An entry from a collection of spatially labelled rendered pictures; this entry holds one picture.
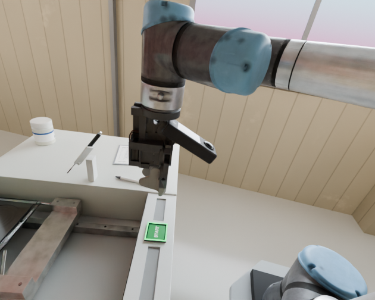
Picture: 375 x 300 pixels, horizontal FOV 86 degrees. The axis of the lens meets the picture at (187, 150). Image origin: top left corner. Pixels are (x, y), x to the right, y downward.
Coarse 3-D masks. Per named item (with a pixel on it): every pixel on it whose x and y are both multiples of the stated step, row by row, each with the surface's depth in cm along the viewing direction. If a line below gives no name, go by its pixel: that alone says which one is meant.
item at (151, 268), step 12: (156, 204) 63; (168, 204) 63; (144, 216) 58; (156, 216) 59; (168, 216) 59; (144, 228) 55; (168, 228) 56; (168, 240) 52; (144, 252) 49; (156, 252) 50; (168, 252) 50; (132, 264) 46; (144, 264) 46; (156, 264) 47; (168, 264) 47; (132, 276) 44; (144, 276) 44; (156, 276) 45; (168, 276) 45; (132, 288) 42; (144, 288) 42; (156, 288) 42; (168, 288) 43
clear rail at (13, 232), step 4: (36, 204) 63; (32, 208) 62; (36, 208) 63; (28, 212) 60; (32, 212) 61; (24, 216) 59; (28, 216) 60; (24, 220) 58; (20, 224) 57; (16, 228) 56; (12, 232) 54; (16, 232) 55; (8, 236) 53; (12, 236) 54; (4, 240) 52; (8, 240) 53; (0, 244) 51; (4, 244) 52; (0, 248) 51
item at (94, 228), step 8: (24, 224) 64; (32, 224) 64; (40, 224) 64; (80, 224) 65; (88, 224) 66; (96, 224) 66; (104, 224) 67; (80, 232) 66; (88, 232) 66; (96, 232) 66; (104, 232) 66; (112, 232) 66; (120, 232) 66; (128, 232) 66; (136, 232) 66
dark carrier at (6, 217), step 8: (0, 208) 61; (8, 208) 61; (16, 208) 61; (24, 208) 62; (0, 216) 58; (8, 216) 59; (16, 216) 59; (0, 224) 56; (8, 224) 56; (16, 224) 57; (0, 232) 54; (8, 232) 55; (0, 240) 52
